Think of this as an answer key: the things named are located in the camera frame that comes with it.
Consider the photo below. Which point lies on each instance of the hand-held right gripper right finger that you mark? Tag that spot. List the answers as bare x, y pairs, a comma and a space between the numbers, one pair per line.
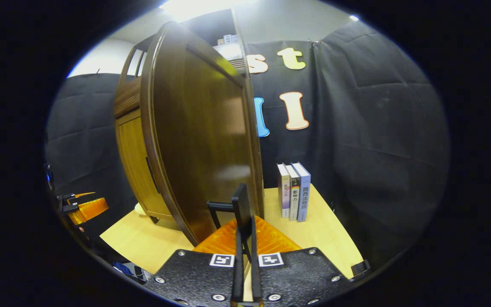
255, 264

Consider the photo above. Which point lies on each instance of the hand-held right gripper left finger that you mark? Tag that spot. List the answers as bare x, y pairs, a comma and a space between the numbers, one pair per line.
238, 264

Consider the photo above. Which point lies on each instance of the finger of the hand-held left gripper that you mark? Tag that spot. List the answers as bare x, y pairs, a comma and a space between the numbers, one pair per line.
84, 195
90, 210

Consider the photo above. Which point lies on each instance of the wooden shoe cabinet door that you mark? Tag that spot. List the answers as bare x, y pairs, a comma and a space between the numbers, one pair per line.
137, 162
203, 136

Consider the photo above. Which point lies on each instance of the wooden double-door shoe cabinet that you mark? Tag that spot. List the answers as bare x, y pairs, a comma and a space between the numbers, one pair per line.
205, 27

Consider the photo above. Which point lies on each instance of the wooden cabinet drawer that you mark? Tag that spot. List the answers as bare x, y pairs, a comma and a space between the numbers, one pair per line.
127, 99

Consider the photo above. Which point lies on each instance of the cream round object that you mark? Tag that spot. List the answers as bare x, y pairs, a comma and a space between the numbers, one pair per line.
140, 209

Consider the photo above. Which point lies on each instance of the blue white object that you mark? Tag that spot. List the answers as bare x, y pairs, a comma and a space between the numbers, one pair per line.
130, 271

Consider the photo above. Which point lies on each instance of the purple white standing book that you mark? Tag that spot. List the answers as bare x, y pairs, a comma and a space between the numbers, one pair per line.
284, 192

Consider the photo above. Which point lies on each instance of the white brown standing book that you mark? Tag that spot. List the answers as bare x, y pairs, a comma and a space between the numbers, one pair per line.
294, 196

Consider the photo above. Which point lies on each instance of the blue grey standing book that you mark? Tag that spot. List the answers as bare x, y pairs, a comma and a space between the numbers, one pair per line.
304, 196

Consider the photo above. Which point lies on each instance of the black table clamp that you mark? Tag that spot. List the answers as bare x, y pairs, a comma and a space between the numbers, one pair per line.
360, 267

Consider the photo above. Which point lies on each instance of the white shelf book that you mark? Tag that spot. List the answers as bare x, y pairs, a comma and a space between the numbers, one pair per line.
227, 39

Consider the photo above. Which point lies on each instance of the grey shelf book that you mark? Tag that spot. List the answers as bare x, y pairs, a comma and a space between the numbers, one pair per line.
235, 39

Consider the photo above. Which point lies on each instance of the long ceiling light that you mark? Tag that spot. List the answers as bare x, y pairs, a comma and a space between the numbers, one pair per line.
203, 8

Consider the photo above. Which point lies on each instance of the small ceiling light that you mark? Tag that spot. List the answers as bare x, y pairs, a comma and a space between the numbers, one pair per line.
353, 18

